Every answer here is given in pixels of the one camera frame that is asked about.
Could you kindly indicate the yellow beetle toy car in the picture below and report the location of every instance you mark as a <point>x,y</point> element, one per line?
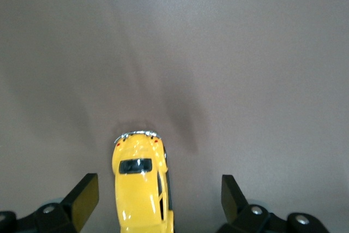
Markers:
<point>139,189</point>

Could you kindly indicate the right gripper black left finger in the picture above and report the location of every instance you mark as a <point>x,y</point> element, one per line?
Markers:
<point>54,216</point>

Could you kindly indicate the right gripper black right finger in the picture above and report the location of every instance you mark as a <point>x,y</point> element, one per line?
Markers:
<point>256,219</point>

